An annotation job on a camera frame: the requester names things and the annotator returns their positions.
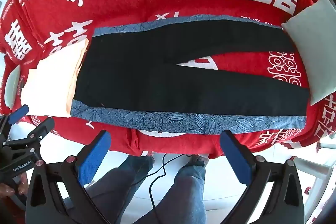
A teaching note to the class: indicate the cream folded cloth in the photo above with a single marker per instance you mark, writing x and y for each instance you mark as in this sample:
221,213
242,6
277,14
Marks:
52,77

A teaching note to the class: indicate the person's leg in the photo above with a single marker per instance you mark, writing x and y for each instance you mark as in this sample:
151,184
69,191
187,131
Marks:
183,192
115,187

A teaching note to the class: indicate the white metal frame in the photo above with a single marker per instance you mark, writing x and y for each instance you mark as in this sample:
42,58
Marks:
319,174

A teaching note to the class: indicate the person's right leg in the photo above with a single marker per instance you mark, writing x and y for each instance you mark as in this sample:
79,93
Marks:
183,192

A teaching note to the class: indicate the pale grey folded cloth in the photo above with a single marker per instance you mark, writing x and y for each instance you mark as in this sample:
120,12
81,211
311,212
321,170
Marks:
312,50

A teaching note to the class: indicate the person's left hand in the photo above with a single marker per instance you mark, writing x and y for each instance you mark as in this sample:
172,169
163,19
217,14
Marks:
10,190

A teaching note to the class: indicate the black pants with blue trim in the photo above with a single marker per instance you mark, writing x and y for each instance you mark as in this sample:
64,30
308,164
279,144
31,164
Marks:
170,77

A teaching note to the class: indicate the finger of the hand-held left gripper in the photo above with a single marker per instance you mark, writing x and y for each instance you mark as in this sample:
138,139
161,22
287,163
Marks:
39,132
19,113

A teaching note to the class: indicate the person's left leg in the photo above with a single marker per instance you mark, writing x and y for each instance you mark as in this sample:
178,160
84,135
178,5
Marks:
115,187

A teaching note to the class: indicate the pale green cloth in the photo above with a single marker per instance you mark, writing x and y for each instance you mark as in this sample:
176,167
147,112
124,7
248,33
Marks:
11,87

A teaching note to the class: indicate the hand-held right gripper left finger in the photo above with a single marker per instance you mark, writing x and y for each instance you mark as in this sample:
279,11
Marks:
94,159

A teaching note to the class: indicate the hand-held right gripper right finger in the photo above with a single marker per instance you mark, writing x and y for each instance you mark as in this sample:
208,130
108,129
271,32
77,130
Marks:
236,159

